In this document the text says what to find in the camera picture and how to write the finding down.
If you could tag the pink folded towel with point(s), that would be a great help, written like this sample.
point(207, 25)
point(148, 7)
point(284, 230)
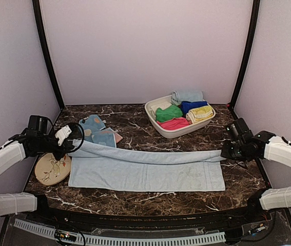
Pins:
point(174, 124)

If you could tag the rolled light blue towel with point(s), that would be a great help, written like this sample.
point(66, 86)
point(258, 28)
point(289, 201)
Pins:
point(179, 96)

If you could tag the green folded towel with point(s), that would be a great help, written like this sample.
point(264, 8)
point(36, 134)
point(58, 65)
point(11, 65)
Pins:
point(169, 113)

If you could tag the dark blue rolled towel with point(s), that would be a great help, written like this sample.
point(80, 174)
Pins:
point(186, 106)

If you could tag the yellow white rolled towel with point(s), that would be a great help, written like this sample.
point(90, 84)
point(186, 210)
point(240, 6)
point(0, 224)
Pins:
point(196, 115)

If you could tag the white slotted cable duct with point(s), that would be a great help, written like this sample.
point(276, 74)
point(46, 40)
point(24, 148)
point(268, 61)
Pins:
point(120, 237)

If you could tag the blue patterned cartoon towel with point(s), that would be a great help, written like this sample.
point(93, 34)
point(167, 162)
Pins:
point(95, 131)

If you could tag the cream folded towel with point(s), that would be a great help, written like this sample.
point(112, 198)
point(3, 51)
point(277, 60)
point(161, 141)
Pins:
point(162, 105)

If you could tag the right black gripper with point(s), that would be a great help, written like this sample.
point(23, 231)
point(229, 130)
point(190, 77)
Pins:
point(225, 152)

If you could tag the white plastic basin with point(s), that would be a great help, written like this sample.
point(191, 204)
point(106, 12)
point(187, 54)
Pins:
point(178, 132)

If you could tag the right black frame post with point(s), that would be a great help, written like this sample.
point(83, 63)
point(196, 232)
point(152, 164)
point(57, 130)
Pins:
point(246, 54)

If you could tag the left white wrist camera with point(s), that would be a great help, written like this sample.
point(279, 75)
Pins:
point(62, 134)

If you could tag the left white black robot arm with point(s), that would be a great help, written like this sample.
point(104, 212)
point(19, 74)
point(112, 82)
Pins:
point(33, 141)

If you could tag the black front rail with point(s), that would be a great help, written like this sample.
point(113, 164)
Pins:
point(225, 220)

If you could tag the left black frame post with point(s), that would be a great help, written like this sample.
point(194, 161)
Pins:
point(46, 52)

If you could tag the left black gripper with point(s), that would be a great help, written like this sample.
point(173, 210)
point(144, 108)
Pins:
point(66, 146)

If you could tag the large light blue towel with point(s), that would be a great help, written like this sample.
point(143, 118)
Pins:
point(103, 167)

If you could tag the black frame post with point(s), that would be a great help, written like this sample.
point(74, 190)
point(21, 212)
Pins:
point(46, 52)
point(246, 54)

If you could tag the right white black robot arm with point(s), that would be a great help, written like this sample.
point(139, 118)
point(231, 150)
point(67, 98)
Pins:
point(264, 145)

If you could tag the round bird painted plate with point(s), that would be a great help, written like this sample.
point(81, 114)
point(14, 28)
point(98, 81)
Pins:
point(49, 171)

